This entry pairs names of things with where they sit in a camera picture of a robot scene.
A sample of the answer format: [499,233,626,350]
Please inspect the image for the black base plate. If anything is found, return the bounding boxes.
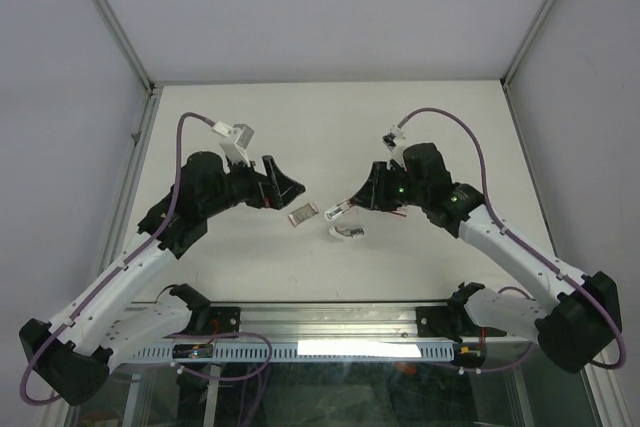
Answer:
[415,305,507,342]
[171,305,241,337]

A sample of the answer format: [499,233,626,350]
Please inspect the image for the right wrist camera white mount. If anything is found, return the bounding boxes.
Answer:
[382,125,406,152]

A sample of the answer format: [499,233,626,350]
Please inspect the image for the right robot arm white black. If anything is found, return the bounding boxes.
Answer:
[350,143,623,373]

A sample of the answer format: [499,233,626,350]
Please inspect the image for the white slotted cable duct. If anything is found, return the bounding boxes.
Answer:
[128,340,454,365]

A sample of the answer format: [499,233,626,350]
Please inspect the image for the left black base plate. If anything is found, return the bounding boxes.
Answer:
[171,305,241,337]

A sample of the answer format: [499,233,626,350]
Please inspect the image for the pink white mini stapler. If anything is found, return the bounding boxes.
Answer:
[329,225,366,242]

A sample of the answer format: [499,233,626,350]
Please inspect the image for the aluminium frame post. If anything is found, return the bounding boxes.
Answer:
[63,0,156,93]
[501,0,558,91]

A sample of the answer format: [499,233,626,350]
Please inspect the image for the left aluminium frame post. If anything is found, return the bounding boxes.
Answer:
[63,0,156,93]

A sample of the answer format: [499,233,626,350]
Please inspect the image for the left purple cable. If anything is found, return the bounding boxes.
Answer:
[18,112,274,405]

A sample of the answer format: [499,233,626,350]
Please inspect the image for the aluminium front rail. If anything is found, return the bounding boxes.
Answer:
[210,301,447,342]

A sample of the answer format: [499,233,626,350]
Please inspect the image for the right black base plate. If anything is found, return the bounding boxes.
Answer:
[415,305,507,342]

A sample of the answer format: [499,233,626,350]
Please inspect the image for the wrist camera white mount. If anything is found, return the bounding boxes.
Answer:
[382,125,406,152]
[211,121,254,166]

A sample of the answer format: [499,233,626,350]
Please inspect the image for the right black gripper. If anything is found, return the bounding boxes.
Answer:
[350,162,428,212]

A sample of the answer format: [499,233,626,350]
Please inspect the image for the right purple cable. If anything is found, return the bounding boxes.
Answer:
[397,107,628,376]

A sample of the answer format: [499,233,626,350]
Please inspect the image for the red white staple box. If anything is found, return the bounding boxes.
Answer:
[287,202,319,227]

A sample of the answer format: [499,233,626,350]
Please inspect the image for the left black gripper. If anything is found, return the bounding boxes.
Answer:
[202,152,304,218]

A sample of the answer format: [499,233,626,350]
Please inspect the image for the purple cable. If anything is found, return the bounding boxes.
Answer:
[18,112,274,405]
[397,107,628,376]

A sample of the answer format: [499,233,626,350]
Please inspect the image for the right aluminium frame post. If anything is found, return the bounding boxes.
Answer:
[501,0,558,91]

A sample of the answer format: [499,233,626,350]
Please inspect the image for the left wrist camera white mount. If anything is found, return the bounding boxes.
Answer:
[211,121,254,166]

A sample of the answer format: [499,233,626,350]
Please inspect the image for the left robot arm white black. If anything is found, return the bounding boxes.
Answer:
[19,151,306,406]

